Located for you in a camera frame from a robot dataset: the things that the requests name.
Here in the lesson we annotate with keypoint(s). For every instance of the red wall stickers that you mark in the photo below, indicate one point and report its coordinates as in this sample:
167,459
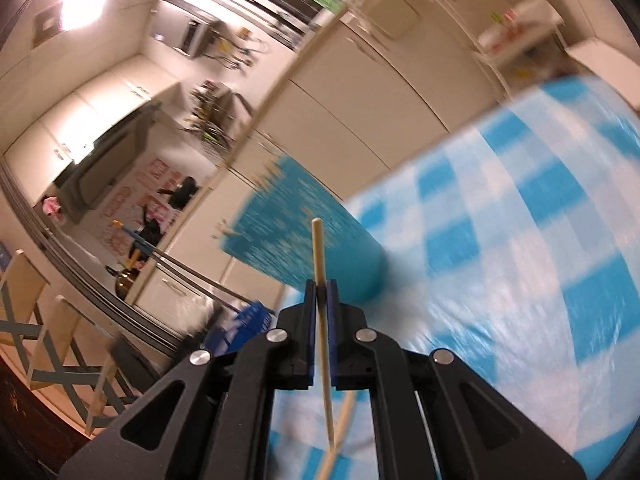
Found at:
140,200

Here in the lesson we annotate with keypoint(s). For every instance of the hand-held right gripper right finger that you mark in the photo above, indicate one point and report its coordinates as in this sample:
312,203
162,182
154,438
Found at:
334,330

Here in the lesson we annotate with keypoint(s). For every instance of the spice shelf with bottles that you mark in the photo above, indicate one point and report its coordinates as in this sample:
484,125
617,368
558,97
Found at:
215,95

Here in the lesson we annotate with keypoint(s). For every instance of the hanging kitchen tools rack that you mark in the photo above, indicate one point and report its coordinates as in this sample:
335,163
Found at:
212,135

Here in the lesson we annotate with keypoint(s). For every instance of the wooden folding chair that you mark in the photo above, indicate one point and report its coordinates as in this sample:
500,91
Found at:
70,355
20,305

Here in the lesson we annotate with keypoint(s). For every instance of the blue perforated plastic basket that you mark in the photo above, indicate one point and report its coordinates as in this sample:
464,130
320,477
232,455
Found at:
300,210

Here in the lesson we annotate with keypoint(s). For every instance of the beige lower cabinets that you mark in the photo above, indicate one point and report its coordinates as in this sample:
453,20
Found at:
360,110

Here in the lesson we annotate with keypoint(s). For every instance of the wooden chopstick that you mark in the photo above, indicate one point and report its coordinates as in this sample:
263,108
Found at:
345,420
318,250

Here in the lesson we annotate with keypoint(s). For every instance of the blue white checkered tablecloth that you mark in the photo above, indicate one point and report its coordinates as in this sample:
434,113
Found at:
500,240

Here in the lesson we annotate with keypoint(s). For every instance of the white upper cabinets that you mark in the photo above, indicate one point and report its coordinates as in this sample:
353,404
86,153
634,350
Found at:
75,125

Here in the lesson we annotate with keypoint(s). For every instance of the sliding door frame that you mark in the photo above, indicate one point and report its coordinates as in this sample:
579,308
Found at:
75,270

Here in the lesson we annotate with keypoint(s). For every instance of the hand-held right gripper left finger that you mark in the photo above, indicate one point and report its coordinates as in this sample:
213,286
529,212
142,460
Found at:
311,330

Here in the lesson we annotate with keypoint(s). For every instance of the black wok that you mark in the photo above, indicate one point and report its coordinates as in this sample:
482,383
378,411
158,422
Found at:
150,232

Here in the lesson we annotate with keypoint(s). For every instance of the white kitchen cart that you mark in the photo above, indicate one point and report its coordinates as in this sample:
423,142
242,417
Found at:
520,40

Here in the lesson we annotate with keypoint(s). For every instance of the black cooking pot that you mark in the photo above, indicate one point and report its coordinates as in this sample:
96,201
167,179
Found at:
185,191

